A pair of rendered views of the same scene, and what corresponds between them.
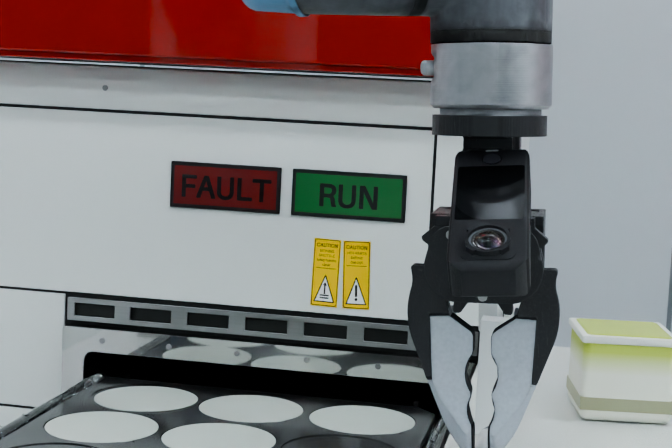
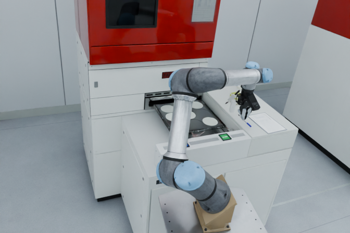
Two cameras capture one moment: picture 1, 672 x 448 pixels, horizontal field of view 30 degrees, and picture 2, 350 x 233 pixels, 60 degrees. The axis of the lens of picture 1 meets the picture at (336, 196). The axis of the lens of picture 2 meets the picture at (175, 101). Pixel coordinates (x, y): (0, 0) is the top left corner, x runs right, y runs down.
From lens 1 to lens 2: 1.41 m
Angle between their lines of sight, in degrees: 41
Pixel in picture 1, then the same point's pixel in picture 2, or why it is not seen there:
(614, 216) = not seen: hidden behind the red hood
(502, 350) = (248, 111)
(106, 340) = (152, 99)
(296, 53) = (185, 57)
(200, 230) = (165, 81)
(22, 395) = (137, 108)
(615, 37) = not seen: outside the picture
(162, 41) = (166, 57)
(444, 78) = (247, 87)
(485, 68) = (252, 86)
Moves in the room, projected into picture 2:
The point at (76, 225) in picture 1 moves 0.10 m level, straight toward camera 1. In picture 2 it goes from (146, 83) to (156, 89)
